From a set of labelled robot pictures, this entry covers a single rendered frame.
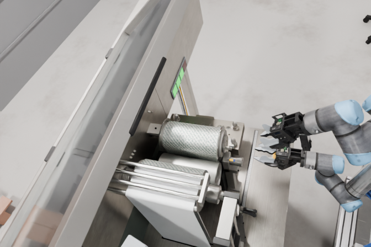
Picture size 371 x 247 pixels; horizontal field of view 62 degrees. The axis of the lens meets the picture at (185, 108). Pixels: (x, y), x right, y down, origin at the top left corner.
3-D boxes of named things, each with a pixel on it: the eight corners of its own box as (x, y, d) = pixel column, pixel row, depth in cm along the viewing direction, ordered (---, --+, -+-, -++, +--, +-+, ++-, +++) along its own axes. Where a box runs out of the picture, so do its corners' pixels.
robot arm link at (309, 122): (329, 116, 99) (328, 138, 94) (316, 120, 102) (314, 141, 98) (315, 103, 96) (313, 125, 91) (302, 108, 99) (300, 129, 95)
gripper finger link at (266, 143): (250, 138, 112) (271, 129, 106) (260, 146, 114) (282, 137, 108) (249, 145, 110) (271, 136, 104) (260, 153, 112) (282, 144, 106)
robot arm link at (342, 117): (362, 130, 84) (348, 103, 84) (324, 139, 93) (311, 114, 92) (369, 118, 90) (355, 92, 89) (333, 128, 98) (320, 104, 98)
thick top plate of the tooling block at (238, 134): (239, 155, 155) (238, 149, 150) (165, 143, 168) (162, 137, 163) (244, 129, 164) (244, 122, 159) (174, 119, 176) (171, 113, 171)
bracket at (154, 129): (159, 135, 134) (158, 133, 133) (147, 134, 136) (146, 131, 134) (163, 126, 137) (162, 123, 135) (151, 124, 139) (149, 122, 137)
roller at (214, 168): (216, 196, 130) (213, 184, 120) (160, 184, 138) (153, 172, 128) (222, 170, 136) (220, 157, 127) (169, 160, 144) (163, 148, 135)
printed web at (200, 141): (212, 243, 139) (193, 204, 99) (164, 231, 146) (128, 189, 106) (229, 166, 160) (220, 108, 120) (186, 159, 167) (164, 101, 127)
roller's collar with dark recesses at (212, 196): (218, 207, 108) (216, 200, 103) (201, 203, 110) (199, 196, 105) (222, 189, 111) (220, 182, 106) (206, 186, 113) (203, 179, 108)
